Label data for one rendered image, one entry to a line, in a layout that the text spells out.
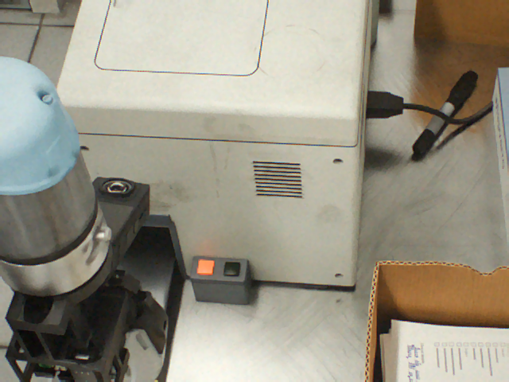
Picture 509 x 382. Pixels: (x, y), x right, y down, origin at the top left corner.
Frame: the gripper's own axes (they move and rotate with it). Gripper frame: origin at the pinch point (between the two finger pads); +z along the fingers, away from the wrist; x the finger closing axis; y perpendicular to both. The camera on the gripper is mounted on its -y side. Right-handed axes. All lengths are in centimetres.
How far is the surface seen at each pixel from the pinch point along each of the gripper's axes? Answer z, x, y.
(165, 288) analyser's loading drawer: 18.2, -2.9, -16.7
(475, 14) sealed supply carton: 17, 27, -60
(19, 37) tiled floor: 110, -83, -132
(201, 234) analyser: 12.8, 0.9, -20.7
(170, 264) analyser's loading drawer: 18.2, -3.0, -19.7
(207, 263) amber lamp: 16.8, 1.3, -19.6
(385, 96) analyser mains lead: 16, 17, -45
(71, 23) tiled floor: 110, -71, -138
